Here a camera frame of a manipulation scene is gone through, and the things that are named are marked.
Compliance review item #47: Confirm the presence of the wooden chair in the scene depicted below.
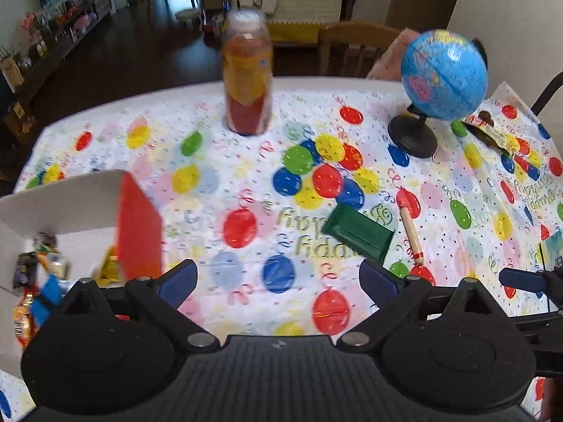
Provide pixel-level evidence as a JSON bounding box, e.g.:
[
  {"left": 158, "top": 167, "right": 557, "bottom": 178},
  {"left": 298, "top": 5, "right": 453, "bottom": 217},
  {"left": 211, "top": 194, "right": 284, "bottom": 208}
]
[{"left": 318, "top": 21, "right": 400, "bottom": 77}]

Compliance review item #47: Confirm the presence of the red and white cardboard box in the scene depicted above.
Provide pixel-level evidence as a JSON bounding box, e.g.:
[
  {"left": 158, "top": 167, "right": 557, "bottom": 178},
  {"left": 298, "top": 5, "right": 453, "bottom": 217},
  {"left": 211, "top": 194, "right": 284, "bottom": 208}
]
[{"left": 1, "top": 171, "right": 163, "bottom": 376}]

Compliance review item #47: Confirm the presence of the orange chips bag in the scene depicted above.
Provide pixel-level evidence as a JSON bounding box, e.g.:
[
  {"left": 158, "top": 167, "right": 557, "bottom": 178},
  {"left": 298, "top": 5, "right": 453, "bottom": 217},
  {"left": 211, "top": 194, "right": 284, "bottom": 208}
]
[{"left": 12, "top": 289, "right": 38, "bottom": 350}]

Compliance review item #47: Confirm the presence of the packaged brown egg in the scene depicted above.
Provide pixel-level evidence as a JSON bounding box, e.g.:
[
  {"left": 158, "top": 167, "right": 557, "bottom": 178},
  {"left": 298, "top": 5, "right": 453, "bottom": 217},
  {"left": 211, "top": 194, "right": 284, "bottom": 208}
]
[{"left": 33, "top": 231, "right": 70, "bottom": 279}]

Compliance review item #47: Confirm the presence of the dark wrapper near globe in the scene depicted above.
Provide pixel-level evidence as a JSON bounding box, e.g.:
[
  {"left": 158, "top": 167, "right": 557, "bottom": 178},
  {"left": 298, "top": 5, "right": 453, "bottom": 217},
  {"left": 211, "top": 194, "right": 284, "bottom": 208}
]
[{"left": 462, "top": 110, "right": 512, "bottom": 155}]

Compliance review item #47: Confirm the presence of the blue cookie snack packet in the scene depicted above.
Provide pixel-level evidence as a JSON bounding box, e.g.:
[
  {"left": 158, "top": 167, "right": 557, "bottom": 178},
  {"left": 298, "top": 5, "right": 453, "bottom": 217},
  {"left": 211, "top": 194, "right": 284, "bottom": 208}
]
[{"left": 30, "top": 274, "right": 64, "bottom": 327}]

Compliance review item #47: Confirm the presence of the tv console cabinet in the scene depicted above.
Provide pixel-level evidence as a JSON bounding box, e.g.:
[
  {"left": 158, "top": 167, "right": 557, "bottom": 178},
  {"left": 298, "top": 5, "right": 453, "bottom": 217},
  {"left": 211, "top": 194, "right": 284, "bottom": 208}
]
[{"left": 3, "top": 0, "right": 113, "bottom": 146}]

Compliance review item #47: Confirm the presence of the sausage stick snack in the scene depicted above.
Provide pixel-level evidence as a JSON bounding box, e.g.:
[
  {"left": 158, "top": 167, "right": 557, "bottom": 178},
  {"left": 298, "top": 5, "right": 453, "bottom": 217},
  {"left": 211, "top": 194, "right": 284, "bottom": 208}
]
[{"left": 400, "top": 207, "right": 425, "bottom": 266}]

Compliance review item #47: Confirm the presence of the orange juice bottle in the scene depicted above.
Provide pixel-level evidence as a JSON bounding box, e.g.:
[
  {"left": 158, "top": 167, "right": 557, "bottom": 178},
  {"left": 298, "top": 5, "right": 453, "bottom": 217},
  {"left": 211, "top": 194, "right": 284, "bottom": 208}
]
[{"left": 221, "top": 9, "right": 273, "bottom": 136}]

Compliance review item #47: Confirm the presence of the blue desk globe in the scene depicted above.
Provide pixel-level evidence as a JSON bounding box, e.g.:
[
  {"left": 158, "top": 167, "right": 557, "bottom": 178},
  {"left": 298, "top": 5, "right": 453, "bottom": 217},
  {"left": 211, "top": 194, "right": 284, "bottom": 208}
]
[{"left": 387, "top": 30, "right": 488, "bottom": 159}]

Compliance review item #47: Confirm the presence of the small round stool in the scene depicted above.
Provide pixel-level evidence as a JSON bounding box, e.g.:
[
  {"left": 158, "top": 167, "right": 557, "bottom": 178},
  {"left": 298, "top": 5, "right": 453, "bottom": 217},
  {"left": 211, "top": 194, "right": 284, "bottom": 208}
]
[{"left": 175, "top": 8, "right": 202, "bottom": 32}]

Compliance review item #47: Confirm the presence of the person right hand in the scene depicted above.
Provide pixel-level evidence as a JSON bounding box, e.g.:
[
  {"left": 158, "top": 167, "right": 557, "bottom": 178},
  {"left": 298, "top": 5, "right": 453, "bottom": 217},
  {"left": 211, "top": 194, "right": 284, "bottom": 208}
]
[{"left": 539, "top": 377, "right": 563, "bottom": 422}]

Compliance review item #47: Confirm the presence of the balloon pattern tablecloth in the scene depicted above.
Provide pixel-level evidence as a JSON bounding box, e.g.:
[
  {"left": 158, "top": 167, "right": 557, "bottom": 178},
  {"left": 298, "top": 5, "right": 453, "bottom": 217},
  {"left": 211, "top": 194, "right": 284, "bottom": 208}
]
[{"left": 0, "top": 76, "right": 563, "bottom": 422}]

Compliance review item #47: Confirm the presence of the yellow snack packet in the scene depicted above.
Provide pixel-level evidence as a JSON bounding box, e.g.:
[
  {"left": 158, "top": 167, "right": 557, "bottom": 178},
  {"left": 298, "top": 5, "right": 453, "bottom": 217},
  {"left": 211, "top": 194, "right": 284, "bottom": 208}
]
[{"left": 91, "top": 246, "right": 122, "bottom": 288}]

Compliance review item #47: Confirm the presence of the sofa with cream cover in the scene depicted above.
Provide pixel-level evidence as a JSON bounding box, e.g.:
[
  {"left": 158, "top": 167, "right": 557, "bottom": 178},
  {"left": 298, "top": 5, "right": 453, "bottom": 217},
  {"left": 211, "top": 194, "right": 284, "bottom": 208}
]
[{"left": 232, "top": 0, "right": 343, "bottom": 46}]

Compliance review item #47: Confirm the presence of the black sesame snack packet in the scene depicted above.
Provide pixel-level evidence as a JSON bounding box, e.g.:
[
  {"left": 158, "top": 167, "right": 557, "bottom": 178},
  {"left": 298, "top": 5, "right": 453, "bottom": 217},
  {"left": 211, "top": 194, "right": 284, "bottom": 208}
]
[{"left": 12, "top": 251, "right": 38, "bottom": 290}]

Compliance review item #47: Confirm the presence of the green snack packet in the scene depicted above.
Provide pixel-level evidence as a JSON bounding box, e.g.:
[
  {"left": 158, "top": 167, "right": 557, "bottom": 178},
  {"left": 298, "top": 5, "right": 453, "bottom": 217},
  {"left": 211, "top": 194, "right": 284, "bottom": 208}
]
[{"left": 322, "top": 204, "right": 394, "bottom": 265}]

